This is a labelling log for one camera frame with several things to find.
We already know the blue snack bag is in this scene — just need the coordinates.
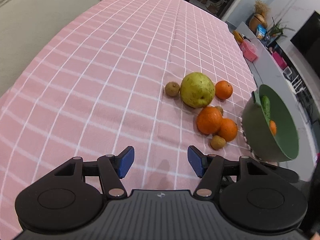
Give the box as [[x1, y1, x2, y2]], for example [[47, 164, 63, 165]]
[[255, 24, 266, 40]]

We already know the brown vase with dried flowers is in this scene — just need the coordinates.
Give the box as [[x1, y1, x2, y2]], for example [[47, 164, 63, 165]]
[[249, 0, 270, 33]]

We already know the white wifi router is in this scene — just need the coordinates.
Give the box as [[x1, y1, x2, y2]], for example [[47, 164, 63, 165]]
[[290, 75, 306, 95]]

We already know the green bowl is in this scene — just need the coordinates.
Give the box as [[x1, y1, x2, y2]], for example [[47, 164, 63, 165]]
[[241, 85, 299, 163]]

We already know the pink storage box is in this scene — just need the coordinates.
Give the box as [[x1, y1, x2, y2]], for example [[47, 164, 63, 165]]
[[240, 40, 258, 62]]

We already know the brown longan front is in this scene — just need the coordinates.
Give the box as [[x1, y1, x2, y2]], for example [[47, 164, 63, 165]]
[[210, 135, 226, 151]]

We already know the orange inside bowl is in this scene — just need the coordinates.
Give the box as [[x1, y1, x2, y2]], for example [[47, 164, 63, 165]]
[[269, 120, 277, 136]]

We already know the small orange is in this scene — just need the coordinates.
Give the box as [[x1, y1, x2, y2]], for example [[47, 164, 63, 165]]
[[215, 80, 233, 100]]

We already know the magenta box on shelf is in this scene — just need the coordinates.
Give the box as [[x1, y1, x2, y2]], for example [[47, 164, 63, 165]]
[[272, 51, 287, 70]]

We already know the beige sofa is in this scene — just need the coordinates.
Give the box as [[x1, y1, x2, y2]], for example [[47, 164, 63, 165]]
[[0, 0, 101, 94]]

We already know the black television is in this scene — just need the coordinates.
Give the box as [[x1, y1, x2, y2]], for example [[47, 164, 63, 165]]
[[290, 11, 320, 76]]

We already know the brown longan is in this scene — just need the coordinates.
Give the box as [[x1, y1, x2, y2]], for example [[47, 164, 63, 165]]
[[164, 81, 180, 97], [210, 135, 226, 151]]

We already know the large orange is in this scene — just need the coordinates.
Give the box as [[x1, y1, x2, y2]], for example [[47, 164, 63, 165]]
[[196, 106, 222, 135]]

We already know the pink checkered tablecloth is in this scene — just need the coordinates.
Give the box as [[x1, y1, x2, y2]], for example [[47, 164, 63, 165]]
[[1, 0, 256, 239]]

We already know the green potted plant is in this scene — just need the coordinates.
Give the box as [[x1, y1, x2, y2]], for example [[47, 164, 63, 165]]
[[267, 18, 296, 42]]

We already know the brown longan hidden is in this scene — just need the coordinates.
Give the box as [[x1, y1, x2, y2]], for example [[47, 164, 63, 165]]
[[215, 106, 223, 115]]

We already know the orange storage box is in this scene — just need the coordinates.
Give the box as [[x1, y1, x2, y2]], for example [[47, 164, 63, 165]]
[[232, 30, 244, 44]]

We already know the green cucumber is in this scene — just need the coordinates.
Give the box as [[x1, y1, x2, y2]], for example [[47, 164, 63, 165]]
[[260, 95, 271, 123]]

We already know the large green-yellow pear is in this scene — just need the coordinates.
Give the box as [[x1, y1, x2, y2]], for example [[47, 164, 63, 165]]
[[180, 72, 215, 108]]

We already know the medium orange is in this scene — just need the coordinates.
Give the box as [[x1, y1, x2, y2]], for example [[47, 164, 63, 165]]
[[217, 118, 238, 142]]

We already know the white marble tv bench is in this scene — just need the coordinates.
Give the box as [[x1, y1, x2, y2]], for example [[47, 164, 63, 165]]
[[236, 22, 317, 181]]

